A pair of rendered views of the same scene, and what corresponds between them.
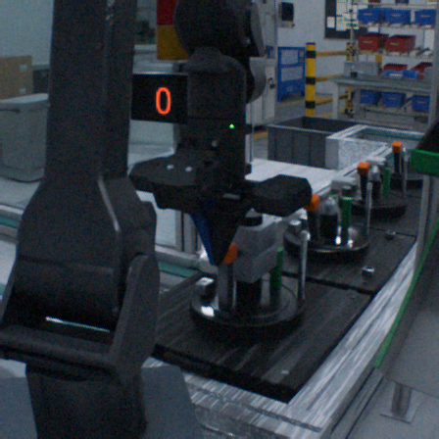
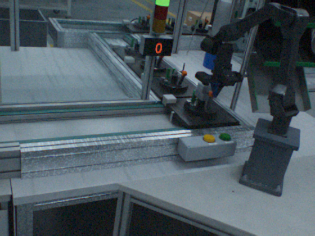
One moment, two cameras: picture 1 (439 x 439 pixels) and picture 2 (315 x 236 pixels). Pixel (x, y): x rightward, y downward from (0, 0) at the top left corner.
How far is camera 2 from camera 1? 130 cm
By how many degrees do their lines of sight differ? 56
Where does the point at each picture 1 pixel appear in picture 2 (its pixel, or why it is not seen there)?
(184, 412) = not seen: hidden behind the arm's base
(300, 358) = (228, 115)
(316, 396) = (241, 122)
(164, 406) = not seen: hidden behind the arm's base
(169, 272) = (150, 107)
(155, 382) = (264, 121)
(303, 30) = not seen: outside the picture
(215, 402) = (233, 130)
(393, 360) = (253, 108)
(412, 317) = (252, 97)
